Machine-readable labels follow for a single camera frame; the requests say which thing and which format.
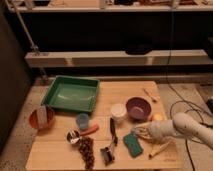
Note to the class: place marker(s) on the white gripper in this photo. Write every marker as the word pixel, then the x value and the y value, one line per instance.
pixel 155 131

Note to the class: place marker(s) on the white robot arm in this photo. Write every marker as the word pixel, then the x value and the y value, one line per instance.
pixel 181 125

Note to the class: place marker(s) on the purple bowl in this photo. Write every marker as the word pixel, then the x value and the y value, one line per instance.
pixel 138 108

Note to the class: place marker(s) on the grey sponge in bowl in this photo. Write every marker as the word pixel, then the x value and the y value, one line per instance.
pixel 42 117

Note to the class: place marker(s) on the orange bowl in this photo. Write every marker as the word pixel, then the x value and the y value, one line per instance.
pixel 50 119

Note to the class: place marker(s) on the yellow apple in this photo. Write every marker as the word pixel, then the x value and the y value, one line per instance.
pixel 157 117

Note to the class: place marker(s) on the green sponge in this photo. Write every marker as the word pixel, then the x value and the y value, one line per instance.
pixel 132 145

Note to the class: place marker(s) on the wooden spoon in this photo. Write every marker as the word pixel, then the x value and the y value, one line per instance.
pixel 150 96

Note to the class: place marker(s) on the white cup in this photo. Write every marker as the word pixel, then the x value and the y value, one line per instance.
pixel 118 112

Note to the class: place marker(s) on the orange carrot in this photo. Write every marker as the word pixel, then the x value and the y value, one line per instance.
pixel 90 130

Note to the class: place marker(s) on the bunch of dark grapes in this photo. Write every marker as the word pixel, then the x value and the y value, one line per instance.
pixel 86 151

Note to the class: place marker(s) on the metal shelf rack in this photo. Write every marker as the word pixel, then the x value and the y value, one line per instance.
pixel 115 36

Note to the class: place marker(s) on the blue cup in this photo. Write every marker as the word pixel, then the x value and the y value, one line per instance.
pixel 82 121

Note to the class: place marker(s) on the silver measuring scoop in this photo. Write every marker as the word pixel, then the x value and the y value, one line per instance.
pixel 73 137

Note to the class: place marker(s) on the green plastic tray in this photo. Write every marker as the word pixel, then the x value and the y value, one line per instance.
pixel 72 94

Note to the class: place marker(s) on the black handled brush tool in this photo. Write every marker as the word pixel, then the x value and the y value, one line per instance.
pixel 107 152

